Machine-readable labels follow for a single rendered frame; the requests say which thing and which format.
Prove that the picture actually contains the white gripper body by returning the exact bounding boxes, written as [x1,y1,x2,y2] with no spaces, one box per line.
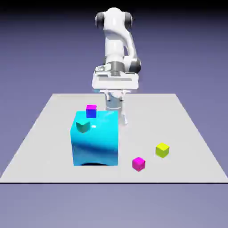
[91,70,140,94]

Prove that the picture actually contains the small blue cube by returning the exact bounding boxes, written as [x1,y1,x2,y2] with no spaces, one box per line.
[85,104,98,119]

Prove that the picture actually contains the small teal cube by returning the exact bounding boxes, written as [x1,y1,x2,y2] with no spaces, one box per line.
[75,120,91,134]

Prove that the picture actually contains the small yellow cube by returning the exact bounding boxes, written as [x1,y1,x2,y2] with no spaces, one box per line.
[155,142,170,159]

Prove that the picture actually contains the small magenta cube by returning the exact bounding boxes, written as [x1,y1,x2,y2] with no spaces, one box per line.
[132,156,146,172]

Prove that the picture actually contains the large cyan box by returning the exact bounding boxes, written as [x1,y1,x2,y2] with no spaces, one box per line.
[70,110,119,167]

